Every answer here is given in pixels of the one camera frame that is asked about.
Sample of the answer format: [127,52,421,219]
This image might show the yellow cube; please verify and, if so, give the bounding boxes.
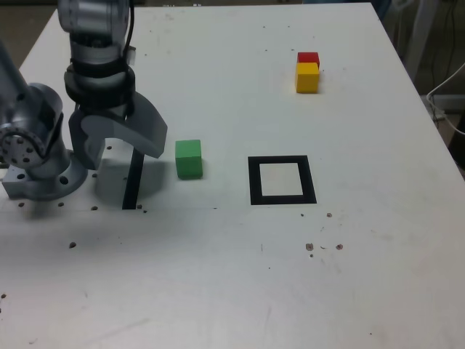
[296,62,320,95]

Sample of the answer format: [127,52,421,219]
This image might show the black tape strip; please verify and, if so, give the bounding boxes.
[121,145,145,211]

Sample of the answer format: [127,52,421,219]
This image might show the black tape square outline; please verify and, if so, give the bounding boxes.
[247,155,318,206]

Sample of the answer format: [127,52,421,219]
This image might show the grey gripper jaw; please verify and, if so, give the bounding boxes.
[80,90,169,160]
[68,108,106,171]

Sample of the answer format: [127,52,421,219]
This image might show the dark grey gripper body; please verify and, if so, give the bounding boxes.
[76,101,132,119]

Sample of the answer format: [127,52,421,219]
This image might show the red cube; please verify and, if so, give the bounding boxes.
[297,52,321,71]

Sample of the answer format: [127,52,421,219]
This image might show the green cube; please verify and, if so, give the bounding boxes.
[174,139,203,180]

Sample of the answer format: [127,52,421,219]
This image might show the white cable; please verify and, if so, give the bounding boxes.
[426,61,465,136]

